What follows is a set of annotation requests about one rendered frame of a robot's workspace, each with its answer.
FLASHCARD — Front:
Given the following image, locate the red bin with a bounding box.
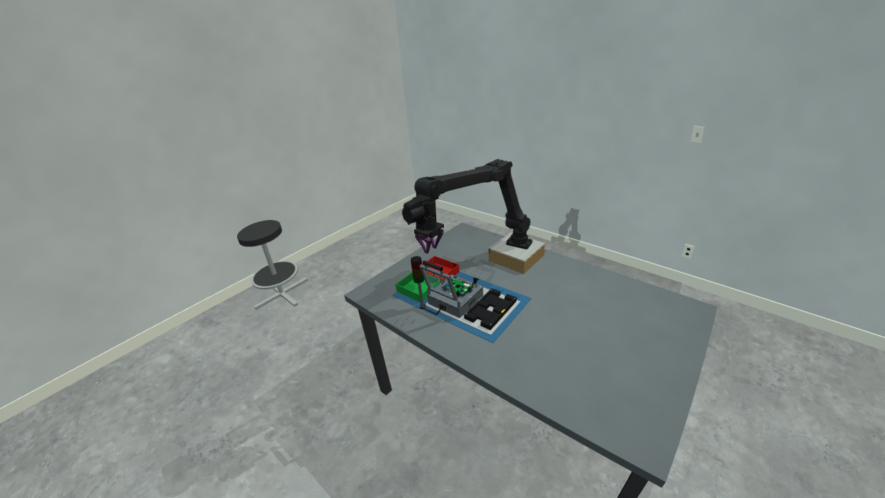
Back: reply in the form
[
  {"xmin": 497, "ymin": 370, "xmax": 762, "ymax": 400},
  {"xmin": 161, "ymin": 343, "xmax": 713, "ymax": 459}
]
[{"xmin": 428, "ymin": 256, "xmax": 459, "ymax": 275}]

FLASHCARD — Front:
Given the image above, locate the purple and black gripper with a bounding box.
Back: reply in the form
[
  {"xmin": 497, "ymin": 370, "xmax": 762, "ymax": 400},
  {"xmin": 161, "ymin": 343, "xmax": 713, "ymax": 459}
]
[{"xmin": 414, "ymin": 215, "xmax": 444, "ymax": 254}]

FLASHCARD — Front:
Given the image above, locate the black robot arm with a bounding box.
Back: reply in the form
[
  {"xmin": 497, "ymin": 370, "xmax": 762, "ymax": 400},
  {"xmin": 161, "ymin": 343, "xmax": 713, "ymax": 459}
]
[{"xmin": 402, "ymin": 159, "xmax": 532, "ymax": 249}]

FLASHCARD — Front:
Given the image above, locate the green circuit board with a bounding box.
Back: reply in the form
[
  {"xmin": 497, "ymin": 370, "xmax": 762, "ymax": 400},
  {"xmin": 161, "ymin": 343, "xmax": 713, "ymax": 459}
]
[{"xmin": 451, "ymin": 278, "xmax": 472, "ymax": 295}]

